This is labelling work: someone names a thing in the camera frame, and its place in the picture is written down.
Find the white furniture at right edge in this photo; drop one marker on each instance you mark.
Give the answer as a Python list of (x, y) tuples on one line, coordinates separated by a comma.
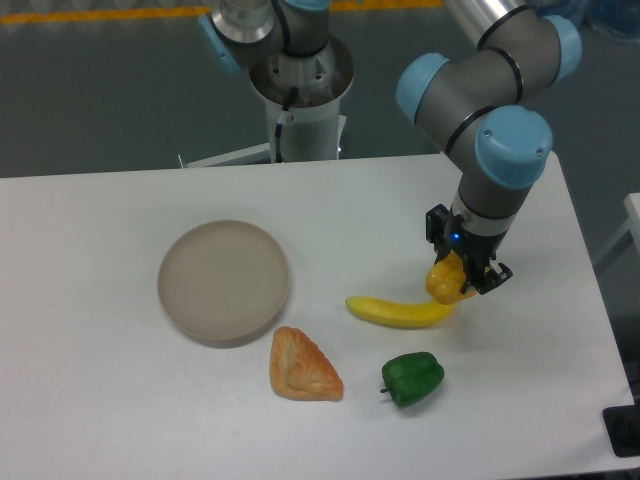
[(625, 236)]

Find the green bell pepper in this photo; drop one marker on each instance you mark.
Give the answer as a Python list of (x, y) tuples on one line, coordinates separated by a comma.
[(411, 377)]

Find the blue plastic bags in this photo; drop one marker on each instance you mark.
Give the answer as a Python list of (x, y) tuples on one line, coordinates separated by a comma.
[(617, 20)]

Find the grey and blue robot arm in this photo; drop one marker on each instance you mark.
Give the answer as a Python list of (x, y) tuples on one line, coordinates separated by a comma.
[(471, 110)]

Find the yellow banana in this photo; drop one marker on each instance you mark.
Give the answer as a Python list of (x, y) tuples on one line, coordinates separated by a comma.
[(398, 315)]

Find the golden triangular pastry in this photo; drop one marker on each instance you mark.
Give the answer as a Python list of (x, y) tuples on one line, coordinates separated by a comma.
[(299, 370)]

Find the yellow bell pepper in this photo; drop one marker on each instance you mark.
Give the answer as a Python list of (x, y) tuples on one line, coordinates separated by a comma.
[(446, 279)]

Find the black device at table edge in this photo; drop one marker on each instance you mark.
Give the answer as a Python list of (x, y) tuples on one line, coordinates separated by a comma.
[(622, 426)]

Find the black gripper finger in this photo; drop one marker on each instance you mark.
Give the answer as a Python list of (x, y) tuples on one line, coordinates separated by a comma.
[(435, 224), (483, 279)]

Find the beige round plate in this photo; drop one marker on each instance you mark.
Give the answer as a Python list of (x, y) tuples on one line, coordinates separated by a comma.
[(223, 283)]

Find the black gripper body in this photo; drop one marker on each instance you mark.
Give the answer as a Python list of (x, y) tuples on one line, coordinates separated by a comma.
[(469, 246)]

